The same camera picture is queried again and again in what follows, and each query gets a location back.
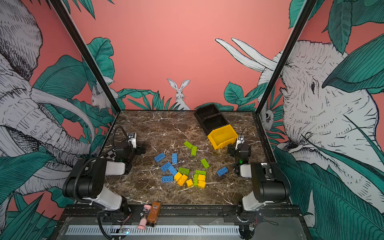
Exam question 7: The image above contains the yellow storage bin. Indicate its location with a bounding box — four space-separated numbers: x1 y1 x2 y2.
208 125 238 150

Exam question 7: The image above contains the blue lego brick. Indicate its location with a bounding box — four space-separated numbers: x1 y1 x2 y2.
172 153 178 164
217 167 229 178
162 176 174 183
154 153 166 163

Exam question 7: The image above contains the green lego brick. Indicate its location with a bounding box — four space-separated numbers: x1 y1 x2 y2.
184 141 194 149
191 146 197 157
201 159 210 169
194 174 199 187
179 167 190 176
195 170 206 176

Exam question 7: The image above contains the black bin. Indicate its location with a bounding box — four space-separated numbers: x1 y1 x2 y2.
197 114 229 136
195 104 220 121

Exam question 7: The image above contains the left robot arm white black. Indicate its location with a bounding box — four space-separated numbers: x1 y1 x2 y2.
62 142 146 217

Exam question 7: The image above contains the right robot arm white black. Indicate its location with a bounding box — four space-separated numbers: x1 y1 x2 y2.
228 143 291 212

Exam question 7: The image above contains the checkerboard calibration board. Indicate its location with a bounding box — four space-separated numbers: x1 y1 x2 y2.
100 149 116 161

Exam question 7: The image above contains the blue lego brick angled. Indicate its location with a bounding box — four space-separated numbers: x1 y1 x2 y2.
161 162 172 172

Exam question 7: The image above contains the green lego brick flat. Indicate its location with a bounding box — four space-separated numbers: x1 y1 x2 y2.
195 170 206 176

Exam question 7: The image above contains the blue lego brick front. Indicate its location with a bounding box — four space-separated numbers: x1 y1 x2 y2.
162 176 174 183

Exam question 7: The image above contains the blue lego brick diagonal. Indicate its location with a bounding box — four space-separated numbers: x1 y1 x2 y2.
168 165 178 176

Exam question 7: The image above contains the green lego brick standing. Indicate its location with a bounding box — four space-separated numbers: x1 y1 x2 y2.
194 174 199 187

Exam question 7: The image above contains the yellow lego brick small left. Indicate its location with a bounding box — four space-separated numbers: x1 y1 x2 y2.
174 172 183 182

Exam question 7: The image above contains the yellow lego brick small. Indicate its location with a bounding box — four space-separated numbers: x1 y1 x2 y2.
186 179 194 188
174 172 183 182

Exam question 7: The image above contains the yellow lego brick small front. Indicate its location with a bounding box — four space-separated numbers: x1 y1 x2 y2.
186 179 194 188

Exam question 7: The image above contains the yellow lego brick long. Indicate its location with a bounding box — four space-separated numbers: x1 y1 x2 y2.
177 175 188 187

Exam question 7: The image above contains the white vent strip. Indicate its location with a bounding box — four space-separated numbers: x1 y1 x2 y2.
65 225 240 237

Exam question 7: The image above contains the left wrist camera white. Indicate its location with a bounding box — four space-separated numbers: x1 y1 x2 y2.
128 132 137 149

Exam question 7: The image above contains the pink bottle on rail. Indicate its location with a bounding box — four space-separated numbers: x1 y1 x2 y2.
137 205 152 231

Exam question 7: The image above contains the brown bottle on rail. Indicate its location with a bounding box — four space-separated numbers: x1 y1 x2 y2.
147 202 162 227

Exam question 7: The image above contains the black front rail frame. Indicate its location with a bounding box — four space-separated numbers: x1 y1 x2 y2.
56 203 313 240

